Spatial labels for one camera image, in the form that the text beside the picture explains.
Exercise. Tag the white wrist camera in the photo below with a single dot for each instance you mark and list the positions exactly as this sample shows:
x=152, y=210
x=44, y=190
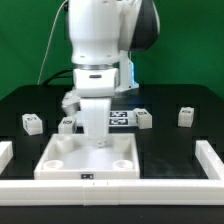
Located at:
x=70, y=103

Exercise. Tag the white obstacle fence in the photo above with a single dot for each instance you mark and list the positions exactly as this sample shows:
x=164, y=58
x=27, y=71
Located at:
x=208, y=191

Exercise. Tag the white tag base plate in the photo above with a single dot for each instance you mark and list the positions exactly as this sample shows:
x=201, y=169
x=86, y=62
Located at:
x=122, y=119

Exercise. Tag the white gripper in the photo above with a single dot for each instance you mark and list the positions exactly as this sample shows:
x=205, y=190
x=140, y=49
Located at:
x=95, y=88

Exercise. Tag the white square tabletop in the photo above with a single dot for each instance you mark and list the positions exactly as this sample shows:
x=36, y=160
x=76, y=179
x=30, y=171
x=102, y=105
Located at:
x=74, y=157

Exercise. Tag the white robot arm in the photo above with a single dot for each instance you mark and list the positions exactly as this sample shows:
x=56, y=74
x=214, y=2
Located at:
x=100, y=31

